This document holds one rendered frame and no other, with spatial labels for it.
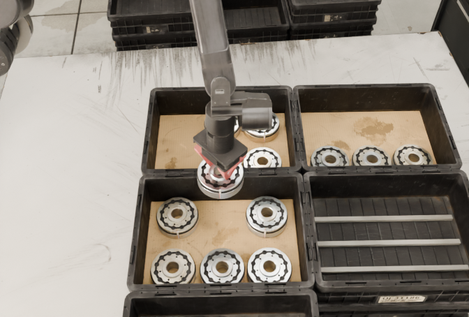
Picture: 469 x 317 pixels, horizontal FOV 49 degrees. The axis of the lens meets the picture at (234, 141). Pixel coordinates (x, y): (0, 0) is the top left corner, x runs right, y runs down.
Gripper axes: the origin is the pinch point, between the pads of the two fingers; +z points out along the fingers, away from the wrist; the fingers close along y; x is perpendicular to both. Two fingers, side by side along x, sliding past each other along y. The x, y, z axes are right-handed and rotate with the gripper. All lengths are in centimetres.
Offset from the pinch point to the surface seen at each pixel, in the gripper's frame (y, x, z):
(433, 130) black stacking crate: -24, -59, 16
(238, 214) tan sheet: -2.2, -4.4, 21.5
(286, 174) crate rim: -6.8, -16.1, 11.2
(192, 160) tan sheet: 18.5, -7.7, 22.0
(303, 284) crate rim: -27.9, 2.7, 11.0
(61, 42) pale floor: 185, -52, 109
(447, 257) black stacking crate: -46, -31, 20
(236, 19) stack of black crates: 93, -103, 67
